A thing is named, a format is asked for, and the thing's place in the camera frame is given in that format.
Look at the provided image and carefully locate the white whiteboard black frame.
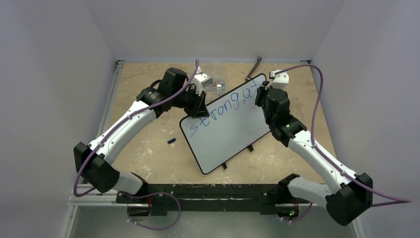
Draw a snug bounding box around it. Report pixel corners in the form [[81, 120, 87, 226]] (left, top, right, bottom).
[[179, 74, 269, 175]]

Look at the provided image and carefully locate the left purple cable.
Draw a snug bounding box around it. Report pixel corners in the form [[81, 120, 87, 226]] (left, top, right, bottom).
[[72, 59, 200, 198]]

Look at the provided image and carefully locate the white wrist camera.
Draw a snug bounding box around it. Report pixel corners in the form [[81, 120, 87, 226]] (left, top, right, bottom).
[[265, 69, 289, 90], [191, 67, 213, 95]]

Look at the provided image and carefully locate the aluminium rail frame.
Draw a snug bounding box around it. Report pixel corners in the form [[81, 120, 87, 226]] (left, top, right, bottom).
[[59, 60, 125, 238]]

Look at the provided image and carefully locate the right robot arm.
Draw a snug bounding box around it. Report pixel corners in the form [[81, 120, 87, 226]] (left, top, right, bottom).
[[255, 82, 373, 226]]

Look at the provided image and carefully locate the black metal allen key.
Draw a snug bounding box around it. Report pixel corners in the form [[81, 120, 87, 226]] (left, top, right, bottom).
[[245, 57, 262, 82]]

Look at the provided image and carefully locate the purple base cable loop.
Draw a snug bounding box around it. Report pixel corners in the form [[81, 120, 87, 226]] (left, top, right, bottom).
[[126, 189, 181, 231]]

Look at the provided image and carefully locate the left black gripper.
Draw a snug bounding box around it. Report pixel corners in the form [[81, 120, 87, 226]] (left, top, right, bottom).
[[172, 85, 209, 119]]

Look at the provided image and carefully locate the blue marker cap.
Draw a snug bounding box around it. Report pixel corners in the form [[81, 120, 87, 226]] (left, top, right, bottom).
[[167, 138, 176, 144]]

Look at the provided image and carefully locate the clear plastic screw box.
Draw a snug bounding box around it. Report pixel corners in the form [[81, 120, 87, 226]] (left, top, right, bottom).
[[200, 61, 227, 102]]

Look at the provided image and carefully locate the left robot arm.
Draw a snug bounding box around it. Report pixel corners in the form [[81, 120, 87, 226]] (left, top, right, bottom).
[[73, 65, 210, 203]]

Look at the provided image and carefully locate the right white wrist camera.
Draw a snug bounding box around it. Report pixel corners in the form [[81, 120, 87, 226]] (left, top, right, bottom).
[[265, 69, 289, 90]]

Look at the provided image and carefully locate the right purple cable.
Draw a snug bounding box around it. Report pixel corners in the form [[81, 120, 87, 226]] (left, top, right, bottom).
[[275, 64, 412, 208]]

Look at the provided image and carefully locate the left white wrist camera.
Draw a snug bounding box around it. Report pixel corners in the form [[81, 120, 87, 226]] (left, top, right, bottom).
[[191, 67, 213, 95]]

